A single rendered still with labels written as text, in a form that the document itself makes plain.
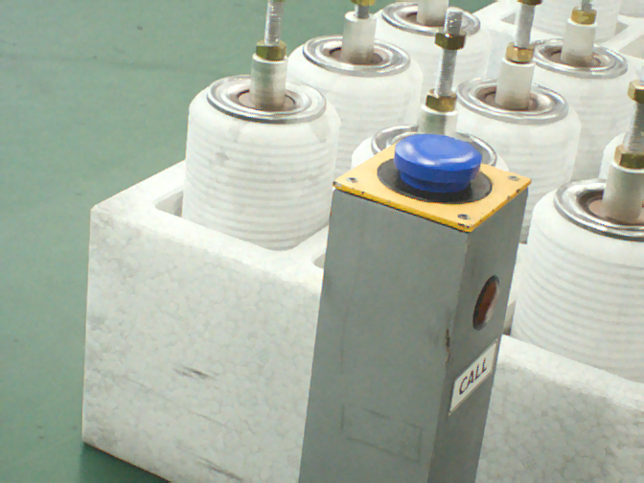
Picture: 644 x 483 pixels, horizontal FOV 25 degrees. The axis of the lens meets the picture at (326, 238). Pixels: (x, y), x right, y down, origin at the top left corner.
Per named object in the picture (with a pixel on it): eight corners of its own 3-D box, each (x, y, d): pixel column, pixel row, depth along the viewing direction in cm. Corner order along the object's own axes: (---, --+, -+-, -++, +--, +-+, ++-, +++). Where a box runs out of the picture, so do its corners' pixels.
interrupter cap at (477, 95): (450, 118, 93) (451, 107, 93) (457, 80, 100) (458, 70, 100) (567, 135, 93) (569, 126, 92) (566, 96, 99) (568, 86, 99)
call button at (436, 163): (490, 188, 68) (496, 148, 67) (452, 215, 65) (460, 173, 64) (414, 164, 70) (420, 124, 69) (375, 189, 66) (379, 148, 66)
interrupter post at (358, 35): (332, 57, 101) (337, 11, 100) (361, 54, 103) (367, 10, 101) (350, 68, 100) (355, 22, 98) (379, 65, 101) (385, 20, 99)
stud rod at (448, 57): (443, 136, 86) (462, 12, 82) (426, 132, 86) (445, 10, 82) (446, 130, 86) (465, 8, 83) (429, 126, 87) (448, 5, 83)
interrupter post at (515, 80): (492, 109, 95) (499, 62, 94) (493, 98, 97) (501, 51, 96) (528, 115, 95) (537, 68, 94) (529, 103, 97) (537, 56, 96)
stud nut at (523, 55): (499, 55, 95) (501, 42, 94) (517, 51, 96) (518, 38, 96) (520, 64, 94) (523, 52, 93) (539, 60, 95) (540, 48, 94)
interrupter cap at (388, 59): (282, 47, 102) (283, 37, 102) (373, 39, 106) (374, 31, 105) (336, 85, 96) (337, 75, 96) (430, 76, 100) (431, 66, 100)
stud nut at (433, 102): (451, 114, 84) (453, 101, 84) (423, 109, 85) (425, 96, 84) (457, 103, 86) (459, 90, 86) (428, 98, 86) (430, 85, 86)
